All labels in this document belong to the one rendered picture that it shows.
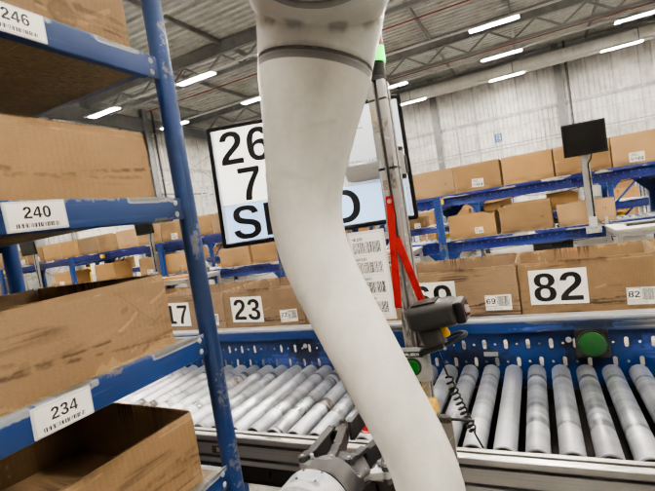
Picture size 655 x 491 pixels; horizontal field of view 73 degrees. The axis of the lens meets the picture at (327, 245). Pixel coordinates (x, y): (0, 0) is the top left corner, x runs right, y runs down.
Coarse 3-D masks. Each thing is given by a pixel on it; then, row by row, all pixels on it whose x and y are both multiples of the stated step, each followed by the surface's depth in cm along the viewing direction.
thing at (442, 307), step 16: (416, 304) 88; (432, 304) 86; (448, 304) 84; (464, 304) 85; (416, 320) 87; (432, 320) 86; (448, 320) 84; (464, 320) 84; (432, 336) 88; (432, 352) 88
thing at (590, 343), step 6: (582, 336) 128; (588, 336) 127; (594, 336) 126; (600, 336) 126; (582, 342) 128; (588, 342) 127; (594, 342) 126; (600, 342) 126; (582, 348) 128; (588, 348) 127; (594, 348) 126; (600, 348) 126; (588, 354) 127; (594, 354) 127; (600, 354) 126
